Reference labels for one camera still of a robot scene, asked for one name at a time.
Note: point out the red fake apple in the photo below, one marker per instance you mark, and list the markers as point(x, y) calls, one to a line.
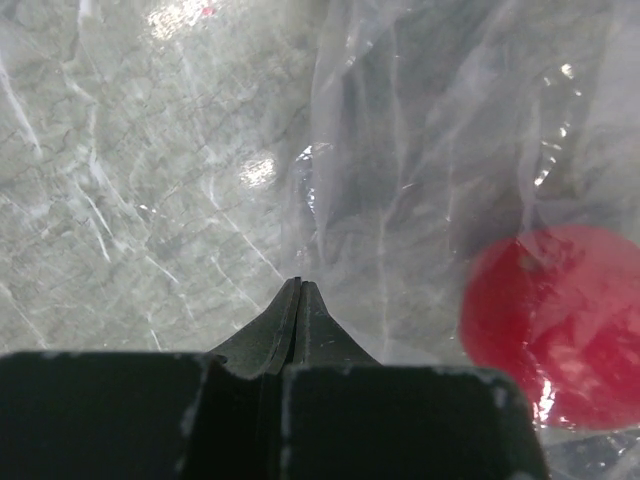
point(558, 310)

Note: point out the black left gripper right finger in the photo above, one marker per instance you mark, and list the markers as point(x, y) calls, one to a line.
point(318, 338)

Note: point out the clear zip top bag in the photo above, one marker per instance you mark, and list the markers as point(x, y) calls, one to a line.
point(438, 128)

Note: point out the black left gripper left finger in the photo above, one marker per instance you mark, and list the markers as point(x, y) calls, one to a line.
point(264, 343)

